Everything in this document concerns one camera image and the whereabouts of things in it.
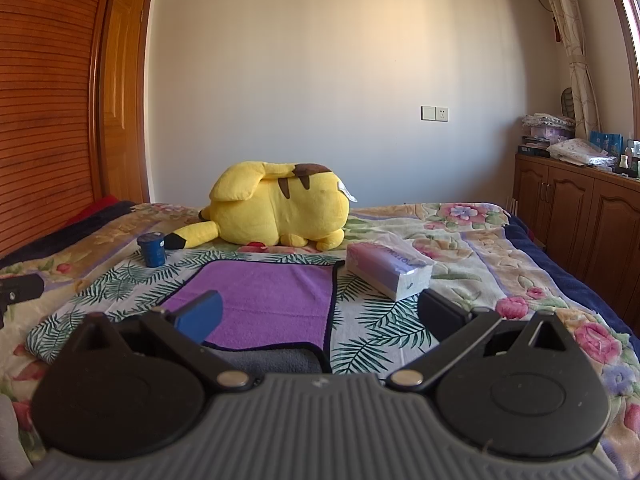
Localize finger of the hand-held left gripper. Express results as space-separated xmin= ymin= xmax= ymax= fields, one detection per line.
xmin=0 ymin=273 xmax=45 ymax=307

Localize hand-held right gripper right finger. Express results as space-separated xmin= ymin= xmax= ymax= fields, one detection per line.
xmin=386 ymin=288 xmax=572 ymax=392

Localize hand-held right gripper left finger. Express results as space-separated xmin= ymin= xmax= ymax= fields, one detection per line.
xmin=65 ymin=290 xmax=264 ymax=394

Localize purple towel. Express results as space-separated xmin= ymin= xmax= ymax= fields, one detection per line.
xmin=159 ymin=259 xmax=347 ymax=356

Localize grey towel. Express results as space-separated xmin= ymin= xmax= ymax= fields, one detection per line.
xmin=206 ymin=344 xmax=332 ymax=375

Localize dark blue blanket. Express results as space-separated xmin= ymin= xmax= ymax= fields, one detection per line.
xmin=504 ymin=211 xmax=640 ymax=343
xmin=0 ymin=200 xmax=138 ymax=270

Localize green leaf print cloth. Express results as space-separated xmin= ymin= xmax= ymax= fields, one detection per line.
xmin=26 ymin=247 xmax=451 ymax=376

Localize purple tissue box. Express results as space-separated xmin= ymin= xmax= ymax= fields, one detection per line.
xmin=346 ymin=240 xmax=434 ymax=303

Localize blue cup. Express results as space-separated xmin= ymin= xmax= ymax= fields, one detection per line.
xmin=137 ymin=233 xmax=166 ymax=268

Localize red cloth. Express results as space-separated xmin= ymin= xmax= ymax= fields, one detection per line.
xmin=62 ymin=196 xmax=121 ymax=227

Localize yellow plush toy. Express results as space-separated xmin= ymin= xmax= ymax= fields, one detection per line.
xmin=165 ymin=160 xmax=357 ymax=252

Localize white cloth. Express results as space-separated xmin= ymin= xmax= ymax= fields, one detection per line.
xmin=0 ymin=394 xmax=32 ymax=480

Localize wooden cabinet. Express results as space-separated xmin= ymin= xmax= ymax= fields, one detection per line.
xmin=512 ymin=152 xmax=640 ymax=307

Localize wooden slatted wardrobe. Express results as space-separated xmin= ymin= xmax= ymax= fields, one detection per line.
xmin=0 ymin=0 xmax=124 ymax=257

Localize folded floral cloth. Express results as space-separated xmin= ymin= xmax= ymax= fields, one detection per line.
xmin=546 ymin=138 xmax=617 ymax=167

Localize stack of folded cloths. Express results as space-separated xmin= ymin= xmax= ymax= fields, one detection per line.
xmin=521 ymin=112 xmax=577 ymax=148

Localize wooden door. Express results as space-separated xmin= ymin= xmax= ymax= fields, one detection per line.
xmin=96 ymin=0 xmax=154 ymax=205

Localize blue boxes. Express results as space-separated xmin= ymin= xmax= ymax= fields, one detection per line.
xmin=589 ymin=130 xmax=624 ymax=157

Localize patterned beige curtain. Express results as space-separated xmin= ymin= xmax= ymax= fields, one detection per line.
xmin=531 ymin=0 xmax=602 ymax=141

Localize wooden window frame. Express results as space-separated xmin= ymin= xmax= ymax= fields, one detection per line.
xmin=600 ymin=0 xmax=640 ymax=156

